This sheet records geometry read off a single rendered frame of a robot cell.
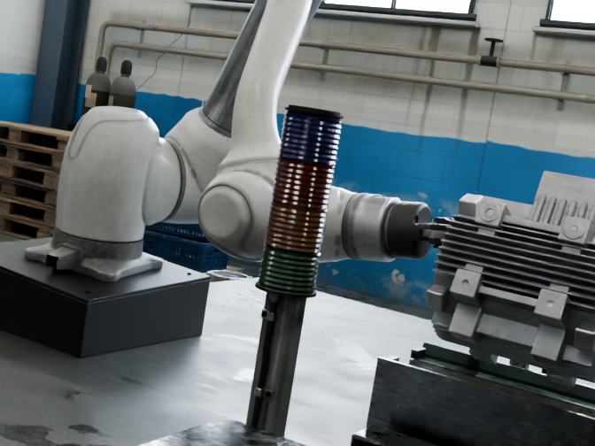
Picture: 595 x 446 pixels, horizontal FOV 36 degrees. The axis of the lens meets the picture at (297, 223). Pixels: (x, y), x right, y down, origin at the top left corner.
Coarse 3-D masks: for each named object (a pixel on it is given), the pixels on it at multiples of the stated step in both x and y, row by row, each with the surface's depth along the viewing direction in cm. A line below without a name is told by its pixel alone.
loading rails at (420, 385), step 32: (416, 352) 121; (448, 352) 123; (384, 384) 112; (416, 384) 110; (448, 384) 108; (480, 384) 117; (512, 384) 116; (544, 384) 116; (576, 384) 115; (384, 416) 112; (416, 416) 110; (448, 416) 108; (480, 416) 106; (512, 416) 104; (544, 416) 102; (576, 416) 100
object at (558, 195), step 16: (544, 176) 110; (560, 176) 109; (576, 176) 108; (544, 192) 109; (560, 192) 108; (576, 192) 107; (592, 192) 106; (544, 208) 108; (560, 208) 107; (576, 208) 107; (592, 208) 105; (560, 224) 107; (592, 224) 105
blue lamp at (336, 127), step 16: (288, 112) 90; (288, 128) 90; (304, 128) 89; (320, 128) 89; (336, 128) 90; (288, 144) 90; (304, 144) 89; (320, 144) 89; (336, 144) 91; (304, 160) 89; (320, 160) 89
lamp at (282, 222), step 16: (272, 208) 91; (288, 208) 90; (304, 208) 89; (272, 224) 91; (288, 224) 90; (304, 224) 90; (320, 224) 91; (272, 240) 90; (288, 240) 90; (304, 240) 90; (320, 240) 91
